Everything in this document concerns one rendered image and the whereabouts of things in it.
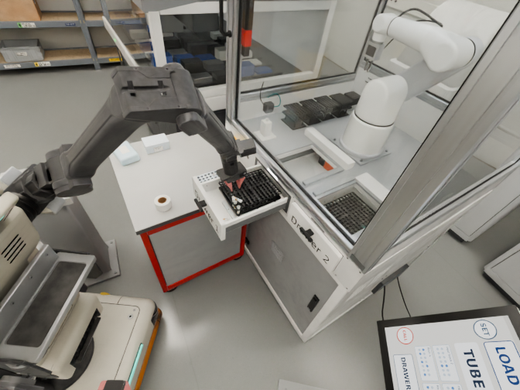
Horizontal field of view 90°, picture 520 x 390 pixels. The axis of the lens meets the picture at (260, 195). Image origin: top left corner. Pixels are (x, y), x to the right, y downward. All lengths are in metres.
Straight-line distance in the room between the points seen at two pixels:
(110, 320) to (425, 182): 1.47
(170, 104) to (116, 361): 1.28
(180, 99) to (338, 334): 1.68
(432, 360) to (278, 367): 1.08
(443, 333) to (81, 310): 1.03
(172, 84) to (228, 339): 1.51
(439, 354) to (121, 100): 0.83
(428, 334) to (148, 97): 0.80
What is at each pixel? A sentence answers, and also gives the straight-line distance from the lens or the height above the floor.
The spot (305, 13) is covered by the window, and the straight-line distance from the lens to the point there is 0.91.
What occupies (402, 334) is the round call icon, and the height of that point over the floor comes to 1.01.
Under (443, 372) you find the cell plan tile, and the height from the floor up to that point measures 1.07.
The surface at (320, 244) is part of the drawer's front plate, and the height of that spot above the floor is 0.90.
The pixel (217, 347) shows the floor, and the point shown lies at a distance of 1.76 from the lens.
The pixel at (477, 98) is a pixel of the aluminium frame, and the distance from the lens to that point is 0.61.
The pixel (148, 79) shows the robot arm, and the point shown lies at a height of 1.52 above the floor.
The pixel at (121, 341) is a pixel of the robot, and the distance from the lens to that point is 1.56.
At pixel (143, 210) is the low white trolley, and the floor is 0.76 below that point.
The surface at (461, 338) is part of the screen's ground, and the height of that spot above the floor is 1.11.
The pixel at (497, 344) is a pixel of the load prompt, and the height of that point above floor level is 1.15.
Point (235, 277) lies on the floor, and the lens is 1.89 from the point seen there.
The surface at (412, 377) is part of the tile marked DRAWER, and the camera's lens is 0.83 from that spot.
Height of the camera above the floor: 1.71
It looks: 47 degrees down
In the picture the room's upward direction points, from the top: 9 degrees clockwise
